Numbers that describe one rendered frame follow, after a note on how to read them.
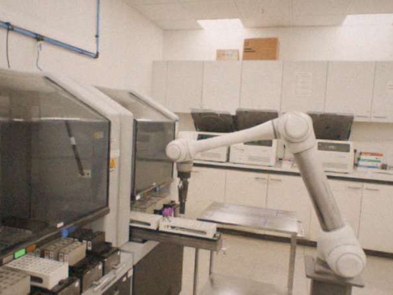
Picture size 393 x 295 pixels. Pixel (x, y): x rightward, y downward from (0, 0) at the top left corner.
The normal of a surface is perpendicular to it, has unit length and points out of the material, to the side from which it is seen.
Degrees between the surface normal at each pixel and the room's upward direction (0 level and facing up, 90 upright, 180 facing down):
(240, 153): 90
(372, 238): 90
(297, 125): 85
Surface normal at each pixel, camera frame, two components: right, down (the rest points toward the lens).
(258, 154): -0.28, 0.07
